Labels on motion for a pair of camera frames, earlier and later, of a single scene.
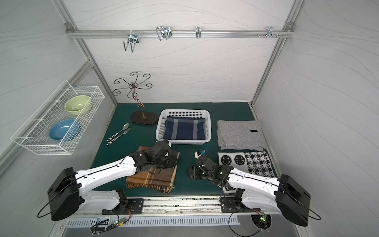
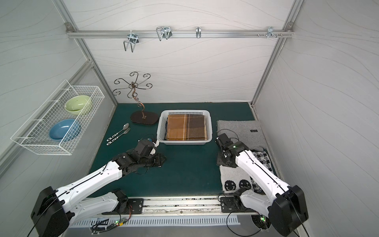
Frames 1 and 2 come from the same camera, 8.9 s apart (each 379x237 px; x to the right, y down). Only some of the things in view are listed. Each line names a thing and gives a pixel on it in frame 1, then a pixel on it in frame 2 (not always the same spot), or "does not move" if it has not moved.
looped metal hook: (162, 31) does not move
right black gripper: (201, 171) -> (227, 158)
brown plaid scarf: (159, 179) -> (185, 127)
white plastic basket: (184, 126) does not move
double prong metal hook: (132, 39) does not move
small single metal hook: (198, 31) does not move
